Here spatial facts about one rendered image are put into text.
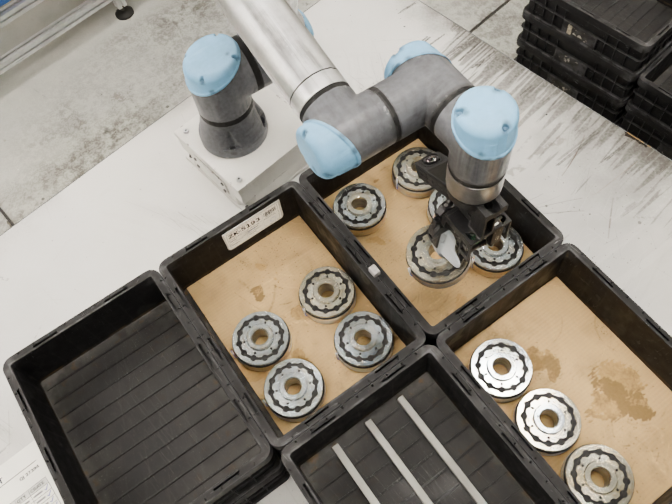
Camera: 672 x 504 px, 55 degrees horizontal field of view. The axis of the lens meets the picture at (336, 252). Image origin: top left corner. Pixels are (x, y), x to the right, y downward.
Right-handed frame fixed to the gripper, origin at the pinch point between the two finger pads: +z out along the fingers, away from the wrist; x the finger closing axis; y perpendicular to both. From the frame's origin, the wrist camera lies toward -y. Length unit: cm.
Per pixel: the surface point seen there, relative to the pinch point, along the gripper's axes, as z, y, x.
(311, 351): 16.3, -2.3, -27.6
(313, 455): 16.3, 13.3, -36.4
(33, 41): 87, -198, -51
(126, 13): 100, -205, -13
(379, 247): 16.5, -13.1, -6.2
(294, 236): 16.5, -24.4, -18.6
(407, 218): 16.6, -15.4, 1.8
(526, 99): 30, -33, 48
